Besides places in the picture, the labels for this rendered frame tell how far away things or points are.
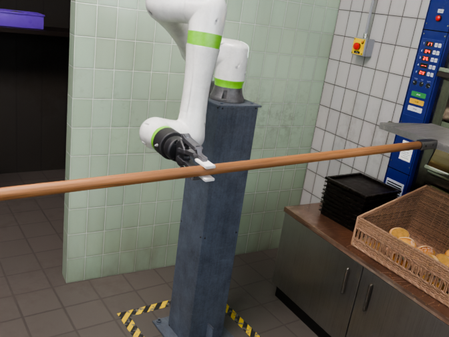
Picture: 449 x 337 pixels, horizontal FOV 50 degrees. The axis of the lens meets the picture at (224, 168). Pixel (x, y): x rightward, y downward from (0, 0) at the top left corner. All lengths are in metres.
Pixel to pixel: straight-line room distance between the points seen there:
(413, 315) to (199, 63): 1.33
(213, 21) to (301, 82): 1.57
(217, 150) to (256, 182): 1.17
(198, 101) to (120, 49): 0.95
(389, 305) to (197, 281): 0.85
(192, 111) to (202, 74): 0.13
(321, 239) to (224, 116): 0.88
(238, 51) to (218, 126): 0.31
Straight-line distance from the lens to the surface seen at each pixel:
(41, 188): 1.19
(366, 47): 2.93
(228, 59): 2.00
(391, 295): 2.25
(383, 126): 2.18
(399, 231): 2.56
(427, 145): 1.98
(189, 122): 1.65
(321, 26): 3.15
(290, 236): 2.69
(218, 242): 2.21
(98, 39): 2.48
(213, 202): 2.09
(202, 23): 1.63
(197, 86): 1.64
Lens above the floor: 1.57
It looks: 18 degrees down
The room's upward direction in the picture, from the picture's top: 8 degrees clockwise
